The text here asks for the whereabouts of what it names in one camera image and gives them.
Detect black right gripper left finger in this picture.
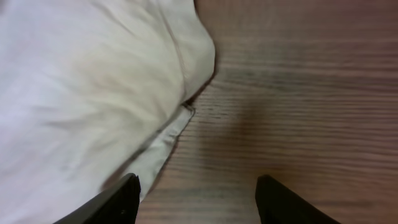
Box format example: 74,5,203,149
54,173,141,224

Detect beige cotton shorts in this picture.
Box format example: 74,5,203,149
1,0,215,223

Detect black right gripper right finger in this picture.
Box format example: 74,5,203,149
255,175,340,224

